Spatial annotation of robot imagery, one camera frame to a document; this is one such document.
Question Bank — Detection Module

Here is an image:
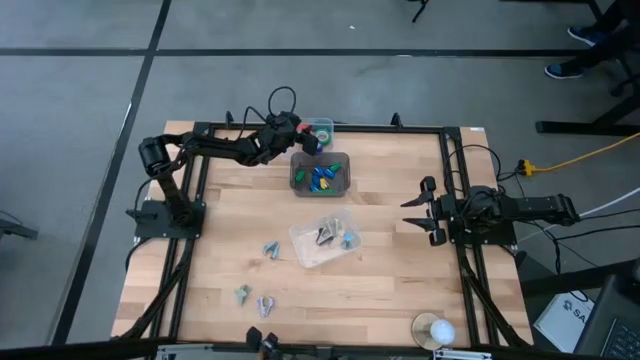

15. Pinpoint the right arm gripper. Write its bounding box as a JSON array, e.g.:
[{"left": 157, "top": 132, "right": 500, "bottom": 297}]
[{"left": 400, "top": 175, "right": 457, "bottom": 247}]

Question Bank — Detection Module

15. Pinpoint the clear plastic bin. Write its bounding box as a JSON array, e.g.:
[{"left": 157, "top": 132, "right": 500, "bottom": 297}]
[
  {"left": 276, "top": 117, "right": 335, "bottom": 161},
  {"left": 288, "top": 208, "right": 363, "bottom": 270}
]

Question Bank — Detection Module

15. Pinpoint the dark translucent plastic bin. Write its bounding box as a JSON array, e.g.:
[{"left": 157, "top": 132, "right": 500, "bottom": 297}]
[{"left": 289, "top": 151, "right": 352, "bottom": 198}]

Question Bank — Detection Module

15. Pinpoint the white bulb table lamp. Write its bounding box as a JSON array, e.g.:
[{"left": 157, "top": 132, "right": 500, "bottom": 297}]
[{"left": 410, "top": 311, "right": 458, "bottom": 351}]

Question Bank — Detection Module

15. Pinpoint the black desk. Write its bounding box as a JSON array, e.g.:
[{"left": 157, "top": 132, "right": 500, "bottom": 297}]
[{"left": 534, "top": 0, "right": 640, "bottom": 138}]

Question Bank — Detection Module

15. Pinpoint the white printed box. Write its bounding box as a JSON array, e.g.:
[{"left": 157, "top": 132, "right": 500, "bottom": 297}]
[{"left": 532, "top": 289, "right": 597, "bottom": 354}]

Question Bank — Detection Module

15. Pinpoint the black tripod leg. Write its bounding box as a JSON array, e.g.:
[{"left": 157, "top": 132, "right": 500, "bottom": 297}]
[{"left": 407, "top": 0, "right": 432, "bottom": 25}]

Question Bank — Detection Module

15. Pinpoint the person's shoe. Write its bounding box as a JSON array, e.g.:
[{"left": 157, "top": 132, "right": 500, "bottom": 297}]
[
  {"left": 543, "top": 62, "right": 585, "bottom": 81},
  {"left": 566, "top": 25, "right": 609, "bottom": 48}
]

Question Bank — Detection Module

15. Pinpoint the black clamp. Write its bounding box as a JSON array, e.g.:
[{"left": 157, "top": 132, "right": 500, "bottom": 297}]
[{"left": 245, "top": 326, "right": 282, "bottom": 360}]

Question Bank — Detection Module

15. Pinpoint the black laptop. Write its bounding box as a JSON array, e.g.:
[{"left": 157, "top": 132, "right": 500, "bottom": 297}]
[{"left": 573, "top": 273, "right": 640, "bottom": 360}]

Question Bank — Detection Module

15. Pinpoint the person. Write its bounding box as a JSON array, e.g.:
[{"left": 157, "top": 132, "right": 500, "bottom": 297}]
[{"left": 543, "top": 0, "right": 640, "bottom": 81}]

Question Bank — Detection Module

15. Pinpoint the dark chair base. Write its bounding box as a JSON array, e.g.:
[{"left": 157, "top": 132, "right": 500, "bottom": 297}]
[{"left": 0, "top": 209, "right": 40, "bottom": 242}]

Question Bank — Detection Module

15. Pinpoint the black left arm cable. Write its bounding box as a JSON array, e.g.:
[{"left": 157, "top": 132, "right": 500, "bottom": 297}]
[{"left": 243, "top": 85, "right": 297, "bottom": 132}]

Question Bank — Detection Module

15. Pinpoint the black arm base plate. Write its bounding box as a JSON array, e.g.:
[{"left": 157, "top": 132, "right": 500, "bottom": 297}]
[
  {"left": 133, "top": 198, "right": 207, "bottom": 240},
  {"left": 447, "top": 207, "right": 518, "bottom": 247}
]

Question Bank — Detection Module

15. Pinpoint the black aluminium table frame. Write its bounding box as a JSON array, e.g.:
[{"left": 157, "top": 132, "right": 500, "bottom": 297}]
[{"left": 113, "top": 110, "right": 534, "bottom": 360}]

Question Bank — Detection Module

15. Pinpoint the silver bracket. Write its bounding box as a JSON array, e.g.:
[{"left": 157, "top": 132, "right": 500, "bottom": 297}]
[
  {"left": 430, "top": 348, "right": 494, "bottom": 360},
  {"left": 155, "top": 343, "right": 215, "bottom": 360}
]

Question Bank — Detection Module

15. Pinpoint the yellow cable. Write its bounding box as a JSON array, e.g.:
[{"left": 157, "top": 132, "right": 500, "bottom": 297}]
[{"left": 517, "top": 130, "right": 640, "bottom": 177}]

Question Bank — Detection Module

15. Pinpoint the white cable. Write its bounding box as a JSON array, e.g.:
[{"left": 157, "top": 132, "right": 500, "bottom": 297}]
[{"left": 519, "top": 185, "right": 640, "bottom": 241}]

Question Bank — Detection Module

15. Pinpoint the black floor cable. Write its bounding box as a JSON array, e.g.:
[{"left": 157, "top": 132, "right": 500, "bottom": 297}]
[{"left": 547, "top": 209, "right": 640, "bottom": 276}]

